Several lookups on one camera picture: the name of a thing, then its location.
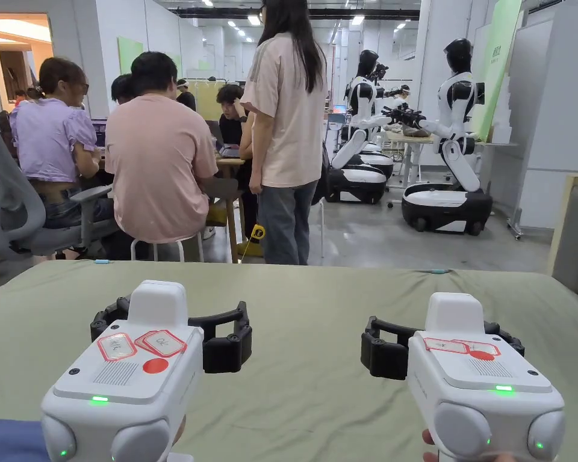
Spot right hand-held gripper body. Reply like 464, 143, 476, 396
406, 292, 567, 462

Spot white round stool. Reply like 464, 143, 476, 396
129, 235, 205, 263

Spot bed with pale green sheet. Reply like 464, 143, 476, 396
0, 259, 578, 462

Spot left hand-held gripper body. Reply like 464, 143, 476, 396
40, 280, 205, 462

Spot tall green board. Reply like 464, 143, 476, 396
476, 0, 523, 143

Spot grey office chair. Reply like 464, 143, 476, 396
0, 88, 121, 260

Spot dark blue garment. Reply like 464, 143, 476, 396
0, 418, 48, 462

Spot person's right hand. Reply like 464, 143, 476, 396
421, 430, 440, 462

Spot light wooden work table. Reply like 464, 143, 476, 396
382, 120, 446, 188

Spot white and black humanoid robot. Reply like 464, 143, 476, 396
370, 62, 412, 114
401, 38, 494, 238
325, 49, 396, 204

